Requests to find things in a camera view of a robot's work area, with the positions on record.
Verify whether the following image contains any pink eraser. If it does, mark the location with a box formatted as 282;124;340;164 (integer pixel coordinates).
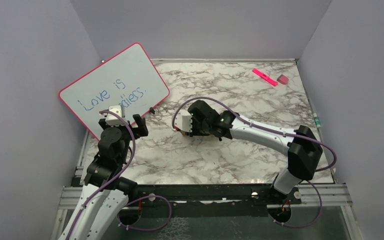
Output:
277;74;289;85

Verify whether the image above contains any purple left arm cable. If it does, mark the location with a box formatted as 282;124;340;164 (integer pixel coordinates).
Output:
65;109;173;240

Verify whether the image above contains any green white marker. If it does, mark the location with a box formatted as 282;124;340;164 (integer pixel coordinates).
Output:
312;112;321;129

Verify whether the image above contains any brown cardboard box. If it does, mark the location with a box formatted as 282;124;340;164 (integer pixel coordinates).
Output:
177;129;218;138

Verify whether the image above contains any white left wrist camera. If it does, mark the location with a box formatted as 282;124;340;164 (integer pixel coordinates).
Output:
103;104;125;127

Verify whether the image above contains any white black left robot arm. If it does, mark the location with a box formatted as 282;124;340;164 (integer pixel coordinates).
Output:
59;110;149;240

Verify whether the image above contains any pink framed whiteboard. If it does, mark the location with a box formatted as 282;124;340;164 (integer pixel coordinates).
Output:
59;42;170;139

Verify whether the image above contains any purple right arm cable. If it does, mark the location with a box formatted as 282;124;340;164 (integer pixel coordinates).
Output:
171;96;338;229

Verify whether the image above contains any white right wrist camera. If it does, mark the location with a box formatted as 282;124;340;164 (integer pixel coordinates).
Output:
174;109;193;134

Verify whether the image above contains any pink highlighter marker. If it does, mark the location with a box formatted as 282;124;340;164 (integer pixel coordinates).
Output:
252;68;278;87

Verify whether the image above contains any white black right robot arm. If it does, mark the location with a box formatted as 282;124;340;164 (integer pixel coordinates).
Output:
185;100;323;204

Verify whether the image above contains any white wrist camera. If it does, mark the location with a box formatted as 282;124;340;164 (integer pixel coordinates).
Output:
103;104;125;127
174;109;193;134

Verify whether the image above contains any aluminium frame rail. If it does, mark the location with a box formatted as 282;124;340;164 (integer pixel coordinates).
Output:
50;129;364;240

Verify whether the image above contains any black whiteboard clip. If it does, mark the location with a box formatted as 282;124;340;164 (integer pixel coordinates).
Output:
149;107;156;115

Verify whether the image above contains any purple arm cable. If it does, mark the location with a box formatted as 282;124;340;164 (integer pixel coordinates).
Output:
65;109;173;240
171;96;338;229

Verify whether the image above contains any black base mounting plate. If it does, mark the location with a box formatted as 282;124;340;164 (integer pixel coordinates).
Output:
117;183;301;218

